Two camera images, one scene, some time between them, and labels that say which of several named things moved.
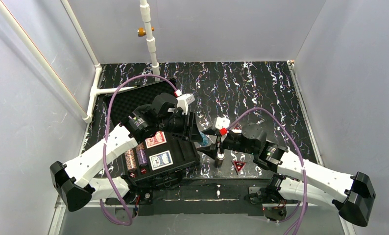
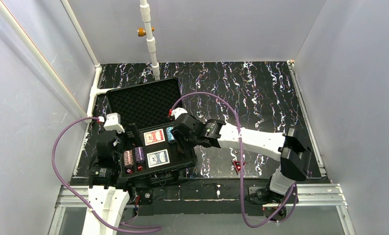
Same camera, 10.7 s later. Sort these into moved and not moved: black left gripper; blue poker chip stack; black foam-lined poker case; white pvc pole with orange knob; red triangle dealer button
Moved: black left gripper; blue poker chip stack
Not moved: white pvc pole with orange knob; black foam-lined poker case; red triangle dealer button
